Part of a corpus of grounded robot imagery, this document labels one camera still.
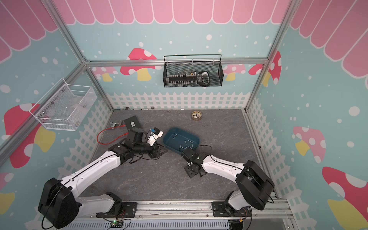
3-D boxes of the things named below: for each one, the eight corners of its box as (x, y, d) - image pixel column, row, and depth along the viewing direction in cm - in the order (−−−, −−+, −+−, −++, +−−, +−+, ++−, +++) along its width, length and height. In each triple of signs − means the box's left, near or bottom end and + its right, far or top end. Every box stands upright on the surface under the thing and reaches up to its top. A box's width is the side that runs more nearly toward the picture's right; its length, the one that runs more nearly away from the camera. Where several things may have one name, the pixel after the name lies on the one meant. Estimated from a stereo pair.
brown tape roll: (191, 120, 116) (191, 118, 115) (191, 112, 122) (191, 110, 120) (202, 120, 116) (202, 118, 115) (201, 112, 122) (201, 110, 120)
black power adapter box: (128, 132, 109) (126, 129, 107) (124, 121, 115) (123, 119, 113) (140, 127, 112) (139, 125, 110) (136, 117, 118) (135, 115, 116)
